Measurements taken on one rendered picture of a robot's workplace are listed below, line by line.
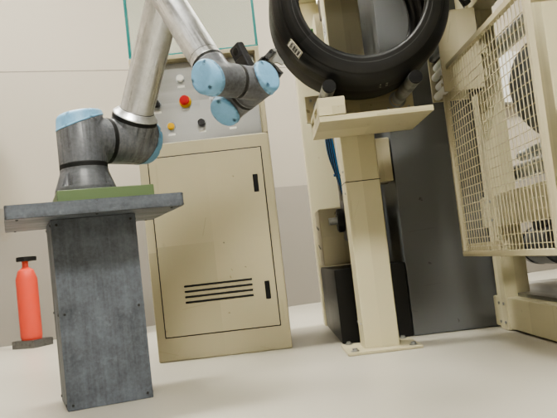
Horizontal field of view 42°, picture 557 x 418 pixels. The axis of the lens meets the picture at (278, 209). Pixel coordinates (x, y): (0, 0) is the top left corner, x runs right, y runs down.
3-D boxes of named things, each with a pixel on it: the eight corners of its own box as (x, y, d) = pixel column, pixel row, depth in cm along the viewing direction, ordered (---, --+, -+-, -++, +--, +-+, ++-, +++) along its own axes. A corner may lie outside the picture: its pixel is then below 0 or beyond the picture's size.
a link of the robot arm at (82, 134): (50, 169, 233) (45, 115, 235) (98, 170, 245) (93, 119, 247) (73, 159, 222) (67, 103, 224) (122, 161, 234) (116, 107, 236)
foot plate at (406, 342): (341, 347, 285) (340, 341, 285) (409, 339, 286) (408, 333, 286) (348, 356, 259) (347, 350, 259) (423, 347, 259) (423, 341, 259)
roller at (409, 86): (392, 92, 270) (404, 94, 270) (389, 104, 270) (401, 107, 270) (410, 67, 235) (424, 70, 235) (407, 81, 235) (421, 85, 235)
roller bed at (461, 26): (433, 103, 285) (423, 28, 287) (470, 99, 285) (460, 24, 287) (444, 91, 265) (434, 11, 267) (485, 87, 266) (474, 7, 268)
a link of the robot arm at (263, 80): (255, 86, 189) (227, 109, 197) (288, 90, 197) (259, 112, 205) (246, 55, 191) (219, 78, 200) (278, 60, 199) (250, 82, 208)
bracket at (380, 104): (307, 123, 271) (303, 98, 272) (413, 112, 272) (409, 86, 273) (307, 122, 268) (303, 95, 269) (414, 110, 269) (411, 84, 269)
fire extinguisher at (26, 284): (52, 342, 466) (44, 255, 470) (54, 345, 444) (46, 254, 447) (12, 347, 458) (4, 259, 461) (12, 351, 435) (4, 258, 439)
